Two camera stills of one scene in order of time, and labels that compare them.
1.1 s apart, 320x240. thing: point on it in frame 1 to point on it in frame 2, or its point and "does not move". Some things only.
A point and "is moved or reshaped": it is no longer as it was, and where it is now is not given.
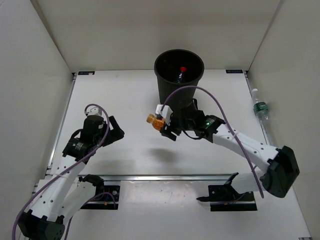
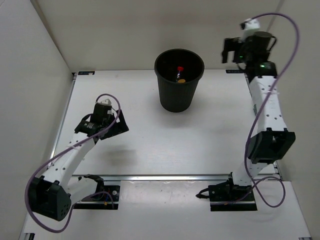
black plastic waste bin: (177, 68) does not move
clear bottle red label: (182, 69) is moved or reshaped
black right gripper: (172, 126) to (231, 45)
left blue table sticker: (86, 72) does not move
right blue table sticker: (234, 71) does not move
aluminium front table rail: (159, 178) does not move
